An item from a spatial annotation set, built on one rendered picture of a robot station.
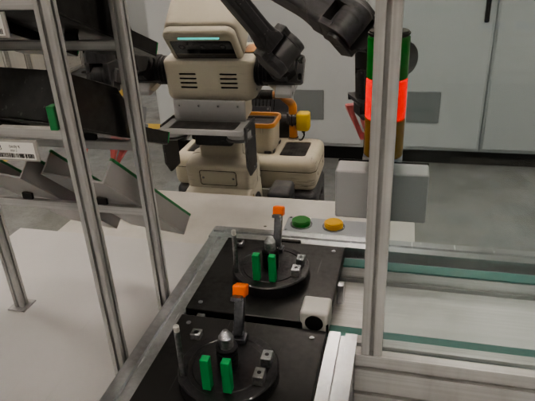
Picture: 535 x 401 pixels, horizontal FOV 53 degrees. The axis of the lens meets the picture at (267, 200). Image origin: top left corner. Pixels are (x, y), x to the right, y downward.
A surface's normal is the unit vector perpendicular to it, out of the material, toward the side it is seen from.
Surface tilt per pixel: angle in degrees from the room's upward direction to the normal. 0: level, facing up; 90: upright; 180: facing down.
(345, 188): 90
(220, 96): 98
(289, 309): 0
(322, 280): 0
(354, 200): 90
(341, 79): 90
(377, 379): 90
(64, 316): 0
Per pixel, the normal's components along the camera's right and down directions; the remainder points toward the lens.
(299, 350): -0.04, -0.90
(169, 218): 0.91, 0.14
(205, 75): -0.22, 0.56
